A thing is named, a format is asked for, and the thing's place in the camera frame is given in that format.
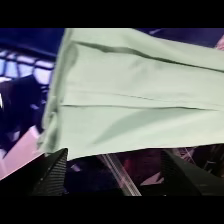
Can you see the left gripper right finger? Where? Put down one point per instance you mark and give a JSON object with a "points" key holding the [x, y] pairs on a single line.
{"points": [[186, 180]]}

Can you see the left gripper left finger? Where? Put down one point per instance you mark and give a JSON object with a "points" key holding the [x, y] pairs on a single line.
{"points": [[46, 176]]}

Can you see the pale green shirt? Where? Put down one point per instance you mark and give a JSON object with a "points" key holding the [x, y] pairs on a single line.
{"points": [[133, 100]]}

